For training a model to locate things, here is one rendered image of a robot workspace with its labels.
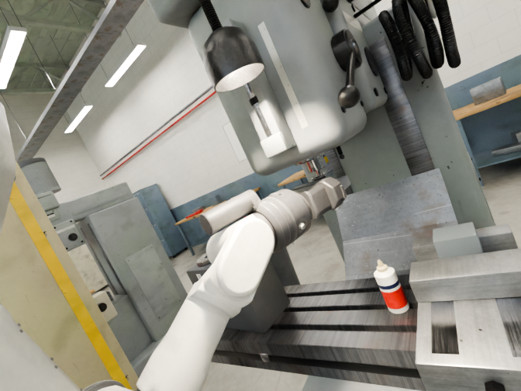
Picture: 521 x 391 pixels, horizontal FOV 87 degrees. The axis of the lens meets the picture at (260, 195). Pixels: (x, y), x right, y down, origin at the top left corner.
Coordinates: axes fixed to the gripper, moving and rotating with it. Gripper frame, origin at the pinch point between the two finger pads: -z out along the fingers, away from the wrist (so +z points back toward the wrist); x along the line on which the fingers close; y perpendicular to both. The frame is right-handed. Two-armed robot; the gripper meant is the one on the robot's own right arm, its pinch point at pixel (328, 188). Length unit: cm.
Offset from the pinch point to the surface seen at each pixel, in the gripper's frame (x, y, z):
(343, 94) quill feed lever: -15.4, -13.8, 6.9
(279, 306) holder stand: 23.2, 25.8, 9.1
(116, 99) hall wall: 739, -325, -188
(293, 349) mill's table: 12.4, 29.1, 16.1
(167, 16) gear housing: 5.1, -39.4, 14.3
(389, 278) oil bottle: -5.4, 20.0, 0.2
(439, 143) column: -5.0, 4.8, -40.9
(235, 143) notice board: 455, -71, -287
